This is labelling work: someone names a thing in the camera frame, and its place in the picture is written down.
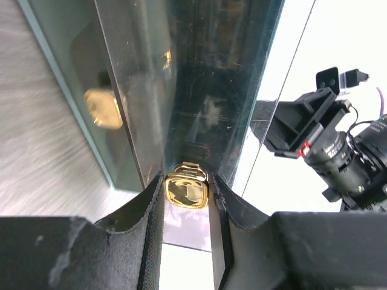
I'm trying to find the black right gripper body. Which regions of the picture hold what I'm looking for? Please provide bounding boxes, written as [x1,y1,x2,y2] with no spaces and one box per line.
[250,89,350,159]

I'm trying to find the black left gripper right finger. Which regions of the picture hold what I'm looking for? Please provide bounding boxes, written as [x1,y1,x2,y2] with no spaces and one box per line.
[209,174,386,289]

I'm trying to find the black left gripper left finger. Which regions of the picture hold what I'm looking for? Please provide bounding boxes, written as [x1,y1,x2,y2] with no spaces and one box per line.
[1,173,164,289]

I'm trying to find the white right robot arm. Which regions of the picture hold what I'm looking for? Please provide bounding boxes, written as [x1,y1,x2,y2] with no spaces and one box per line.
[250,88,386,212]

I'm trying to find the teal drawer cabinet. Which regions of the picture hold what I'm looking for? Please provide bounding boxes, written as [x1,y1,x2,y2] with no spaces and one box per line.
[16,0,317,197]

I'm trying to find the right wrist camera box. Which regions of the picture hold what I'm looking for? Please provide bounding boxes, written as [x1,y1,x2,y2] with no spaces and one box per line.
[315,66,369,95]

